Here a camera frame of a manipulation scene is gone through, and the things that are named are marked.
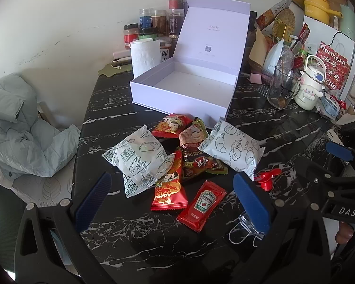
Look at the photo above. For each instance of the gold box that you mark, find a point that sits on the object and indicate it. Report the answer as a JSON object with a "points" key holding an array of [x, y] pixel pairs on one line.
{"points": [[284, 31]]}

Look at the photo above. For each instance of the dark purple label jar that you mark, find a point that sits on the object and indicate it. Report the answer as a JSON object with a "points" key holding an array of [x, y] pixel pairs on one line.
{"points": [[176, 22]]}

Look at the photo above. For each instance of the green-edged dark red snack packet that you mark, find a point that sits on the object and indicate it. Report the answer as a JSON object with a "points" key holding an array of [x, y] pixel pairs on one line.
{"points": [[201, 165]]}

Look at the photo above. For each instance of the red crowned-figure snack packet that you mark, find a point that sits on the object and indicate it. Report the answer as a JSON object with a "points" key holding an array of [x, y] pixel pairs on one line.
{"points": [[170, 125]]}

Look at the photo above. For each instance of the black-lid red label spice jar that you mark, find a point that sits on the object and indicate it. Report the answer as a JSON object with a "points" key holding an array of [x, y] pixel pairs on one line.
{"points": [[131, 37]]}

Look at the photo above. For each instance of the green leaf-shaped mat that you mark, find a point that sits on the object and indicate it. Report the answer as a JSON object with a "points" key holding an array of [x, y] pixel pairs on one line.
{"points": [[112, 71]]}

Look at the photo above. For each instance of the blue label clear jar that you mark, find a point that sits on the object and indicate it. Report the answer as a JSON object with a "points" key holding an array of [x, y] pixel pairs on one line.
{"points": [[145, 19]]}

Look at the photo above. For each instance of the chair with leaf cushion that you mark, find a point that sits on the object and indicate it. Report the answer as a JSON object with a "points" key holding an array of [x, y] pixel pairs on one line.
{"points": [[47, 189]]}

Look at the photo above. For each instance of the red plastic fan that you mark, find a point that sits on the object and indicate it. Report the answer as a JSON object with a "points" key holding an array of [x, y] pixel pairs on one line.
{"points": [[265, 180]]}

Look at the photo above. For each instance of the white label dried peel jar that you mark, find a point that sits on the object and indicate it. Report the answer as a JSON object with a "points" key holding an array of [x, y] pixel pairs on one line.
{"points": [[165, 48]]}

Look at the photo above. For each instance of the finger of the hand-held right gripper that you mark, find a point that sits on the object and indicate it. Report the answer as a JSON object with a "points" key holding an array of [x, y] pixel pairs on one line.
{"points": [[339, 151], [319, 174]]}

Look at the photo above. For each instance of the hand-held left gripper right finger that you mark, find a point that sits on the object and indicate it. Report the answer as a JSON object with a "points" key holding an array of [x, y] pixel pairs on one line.
{"points": [[251, 201]]}

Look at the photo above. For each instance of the grey-green puffer jacket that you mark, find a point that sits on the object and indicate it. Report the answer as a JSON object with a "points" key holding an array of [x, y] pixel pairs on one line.
{"points": [[17, 118]]}

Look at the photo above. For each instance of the red dragon snack packet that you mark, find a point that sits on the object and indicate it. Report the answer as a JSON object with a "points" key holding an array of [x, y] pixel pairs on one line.
{"points": [[167, 192]]}

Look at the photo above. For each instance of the clear plastic clip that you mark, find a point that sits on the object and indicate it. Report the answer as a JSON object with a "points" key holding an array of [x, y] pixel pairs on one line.
{"points": [[245, 223]]}

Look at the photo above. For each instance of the round cracker snack bag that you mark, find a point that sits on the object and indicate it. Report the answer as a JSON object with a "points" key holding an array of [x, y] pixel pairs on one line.
{"points": [[279, 11]]}

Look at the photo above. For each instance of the red ketchup packet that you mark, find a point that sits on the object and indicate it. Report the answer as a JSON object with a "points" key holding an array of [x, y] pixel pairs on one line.
{"points": [[201, 205]]}

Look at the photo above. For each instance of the clear glass cup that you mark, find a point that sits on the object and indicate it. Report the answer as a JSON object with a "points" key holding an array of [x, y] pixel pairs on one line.
{"points": [[276, 94]]}

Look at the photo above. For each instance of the white pouch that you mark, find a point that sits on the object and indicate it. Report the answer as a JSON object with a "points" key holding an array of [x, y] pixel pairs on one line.
{"points": [[273, 56]]}

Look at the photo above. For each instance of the white tissue roll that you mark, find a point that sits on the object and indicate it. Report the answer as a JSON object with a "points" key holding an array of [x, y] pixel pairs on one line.
{"points": [[143, 57]]}

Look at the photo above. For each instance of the black-lid green label jar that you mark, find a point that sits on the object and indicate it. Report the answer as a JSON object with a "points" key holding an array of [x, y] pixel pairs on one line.
{"points": [[148, 32]]}

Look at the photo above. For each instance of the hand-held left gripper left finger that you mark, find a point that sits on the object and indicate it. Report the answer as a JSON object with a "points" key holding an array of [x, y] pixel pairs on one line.
{"points": [[94, 201]]}

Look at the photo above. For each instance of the mint green kettle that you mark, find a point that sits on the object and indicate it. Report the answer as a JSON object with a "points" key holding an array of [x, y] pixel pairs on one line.
{"points": [[347, 23]]}

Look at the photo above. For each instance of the brown stirring spoon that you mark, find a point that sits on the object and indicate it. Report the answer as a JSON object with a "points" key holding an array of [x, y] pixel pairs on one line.
{"points": [[282, 74]]}

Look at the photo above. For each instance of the small pink box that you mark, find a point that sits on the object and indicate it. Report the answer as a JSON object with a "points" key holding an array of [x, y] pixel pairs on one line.
{"points": [[257, 78]]}

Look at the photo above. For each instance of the person's right hand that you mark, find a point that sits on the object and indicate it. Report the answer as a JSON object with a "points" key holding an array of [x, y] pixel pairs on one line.
{"points": [[347, 232]]}

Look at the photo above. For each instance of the red Northeast paper bag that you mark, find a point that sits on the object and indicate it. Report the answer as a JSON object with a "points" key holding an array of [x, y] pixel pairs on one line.
{"points": [[334, 62]]}

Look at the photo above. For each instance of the white bread packet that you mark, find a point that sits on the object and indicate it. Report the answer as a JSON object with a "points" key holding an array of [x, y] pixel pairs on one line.
{"points": [[136, 183], [136, 151], [233, 151]]}

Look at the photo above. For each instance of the white paper bag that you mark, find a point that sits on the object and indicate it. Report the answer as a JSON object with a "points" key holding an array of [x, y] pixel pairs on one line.
{"points": [[343, 43]]}

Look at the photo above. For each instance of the white flat device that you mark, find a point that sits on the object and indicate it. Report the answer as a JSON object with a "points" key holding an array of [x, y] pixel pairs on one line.
{"points": [[121, 63]]}

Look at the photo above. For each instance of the purple clear jar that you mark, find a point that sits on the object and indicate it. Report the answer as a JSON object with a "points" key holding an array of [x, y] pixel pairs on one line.
{"points": [[185, 3]]}

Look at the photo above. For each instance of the yellow mini cooker pot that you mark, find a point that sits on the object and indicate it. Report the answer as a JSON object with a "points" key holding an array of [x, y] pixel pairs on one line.
{"points": [[315, 6]]}

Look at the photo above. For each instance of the brown label clear jar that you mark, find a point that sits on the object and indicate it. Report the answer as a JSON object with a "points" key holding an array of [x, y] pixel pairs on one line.
{"points": [[159, 20]]}

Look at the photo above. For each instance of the pink flat box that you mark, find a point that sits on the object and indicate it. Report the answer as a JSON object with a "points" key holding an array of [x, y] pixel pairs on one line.
{"points": [[121, 55]]}

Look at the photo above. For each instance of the blue face mask packet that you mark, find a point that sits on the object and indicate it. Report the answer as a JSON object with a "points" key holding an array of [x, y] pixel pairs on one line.
{"points": [[330, 106]]}

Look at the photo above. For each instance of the lavender gift box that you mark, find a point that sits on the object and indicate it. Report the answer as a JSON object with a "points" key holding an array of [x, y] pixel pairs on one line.
{"points": [[189, 80]]}

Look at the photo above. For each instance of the white cartoon water bottle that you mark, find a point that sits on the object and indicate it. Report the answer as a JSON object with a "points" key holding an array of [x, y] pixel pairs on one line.
{"points": [[309, 94]]}

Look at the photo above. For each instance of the green-edged brown snack packet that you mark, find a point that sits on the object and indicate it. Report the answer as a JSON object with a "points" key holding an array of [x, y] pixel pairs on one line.
{"points": [[192, 136]]}

